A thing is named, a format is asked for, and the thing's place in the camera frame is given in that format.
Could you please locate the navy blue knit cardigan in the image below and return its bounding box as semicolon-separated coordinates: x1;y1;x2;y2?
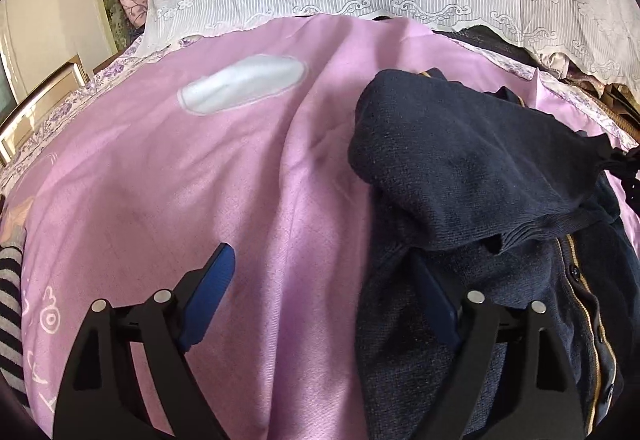
348;69;639;439

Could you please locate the striped black white garment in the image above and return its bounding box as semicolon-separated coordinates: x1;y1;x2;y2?
0;226;30;411

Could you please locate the pink purple bed blanket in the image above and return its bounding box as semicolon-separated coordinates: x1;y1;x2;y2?
12;16;614;439

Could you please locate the brown woven mat pile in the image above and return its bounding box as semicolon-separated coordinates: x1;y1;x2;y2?
564;69;639;141

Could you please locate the floral white bed sheet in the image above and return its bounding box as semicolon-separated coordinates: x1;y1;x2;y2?
0;37;202;191

